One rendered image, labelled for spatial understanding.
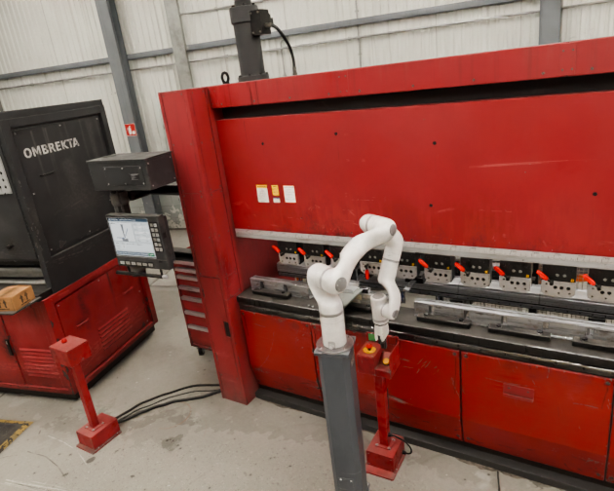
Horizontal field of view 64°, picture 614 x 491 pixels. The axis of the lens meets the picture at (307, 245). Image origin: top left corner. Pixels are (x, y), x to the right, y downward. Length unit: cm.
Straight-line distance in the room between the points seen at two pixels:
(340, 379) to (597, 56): 182
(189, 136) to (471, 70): 169
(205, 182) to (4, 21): 729
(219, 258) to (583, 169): 218
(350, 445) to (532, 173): 165
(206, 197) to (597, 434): 256
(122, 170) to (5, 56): 712
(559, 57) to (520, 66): 15
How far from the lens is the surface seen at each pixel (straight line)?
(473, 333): 283
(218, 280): 342
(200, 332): 444
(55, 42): 944
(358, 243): 239
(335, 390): 259
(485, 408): 305
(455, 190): 263
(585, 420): 297
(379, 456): 321
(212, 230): 328
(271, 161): 309
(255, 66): 318
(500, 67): 248
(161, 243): 315
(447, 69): 254
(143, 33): 844
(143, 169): 310
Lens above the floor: 231
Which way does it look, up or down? 19 degrees down
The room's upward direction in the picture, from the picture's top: 7 degrees counter-clockwise
